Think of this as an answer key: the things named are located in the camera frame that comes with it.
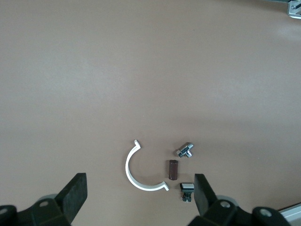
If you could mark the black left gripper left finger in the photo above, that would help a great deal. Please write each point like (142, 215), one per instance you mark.
(73, 195)

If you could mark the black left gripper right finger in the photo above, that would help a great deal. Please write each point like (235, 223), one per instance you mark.
(202, 195)

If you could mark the white rectangular push button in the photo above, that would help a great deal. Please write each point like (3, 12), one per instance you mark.
(187, 187)

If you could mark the white drawer cabinet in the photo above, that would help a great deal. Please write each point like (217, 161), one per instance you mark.
(292, 215)

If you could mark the brown cylinder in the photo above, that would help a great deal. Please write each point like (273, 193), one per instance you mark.
(173, 170)

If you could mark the chrome tee fitting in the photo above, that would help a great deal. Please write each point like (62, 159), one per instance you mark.
(183, 150)

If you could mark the grey metal bracket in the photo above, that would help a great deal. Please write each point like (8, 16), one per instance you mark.
(294, 9)

